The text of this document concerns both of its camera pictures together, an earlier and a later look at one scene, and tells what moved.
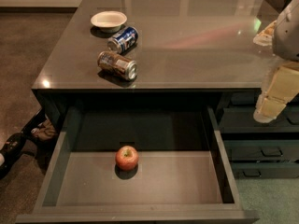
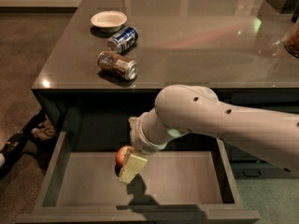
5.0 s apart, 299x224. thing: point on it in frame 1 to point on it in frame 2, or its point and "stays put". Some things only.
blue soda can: (123, 39) stays put
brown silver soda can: (125, 68) stays put
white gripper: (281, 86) to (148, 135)
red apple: (126, 158) stays put
